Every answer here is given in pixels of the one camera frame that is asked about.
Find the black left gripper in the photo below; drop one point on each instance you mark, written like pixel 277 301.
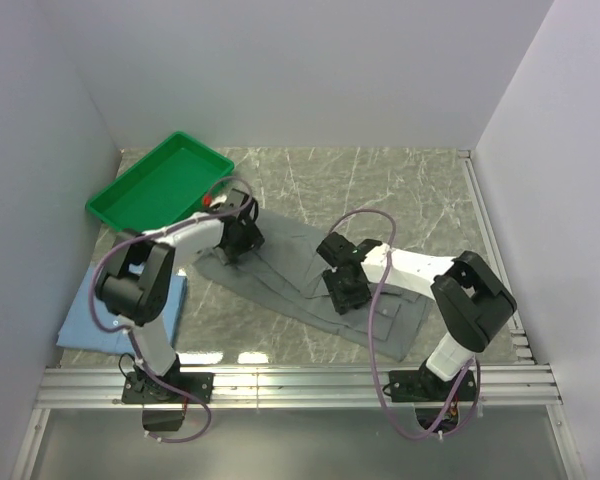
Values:
pixel 253 238

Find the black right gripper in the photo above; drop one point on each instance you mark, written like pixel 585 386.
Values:
pixel 360 299

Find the grey long sleeve shirt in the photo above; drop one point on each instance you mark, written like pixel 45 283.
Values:
pixel 285 275

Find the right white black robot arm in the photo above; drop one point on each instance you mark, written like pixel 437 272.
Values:
pixel 473 302

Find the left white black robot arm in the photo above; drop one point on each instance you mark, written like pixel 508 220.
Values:
pixel 130 285

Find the green plastic tray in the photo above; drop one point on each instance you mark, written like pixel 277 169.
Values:
pixel 165 186

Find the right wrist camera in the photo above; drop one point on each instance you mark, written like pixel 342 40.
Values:
pixel 339 252

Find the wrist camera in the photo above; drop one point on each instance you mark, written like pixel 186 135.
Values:
pixel 339 252
pixel 236 203

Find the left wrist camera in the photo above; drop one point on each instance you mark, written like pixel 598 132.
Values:
pixel 236 203

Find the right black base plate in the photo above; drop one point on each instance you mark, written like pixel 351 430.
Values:
pixel 410 386

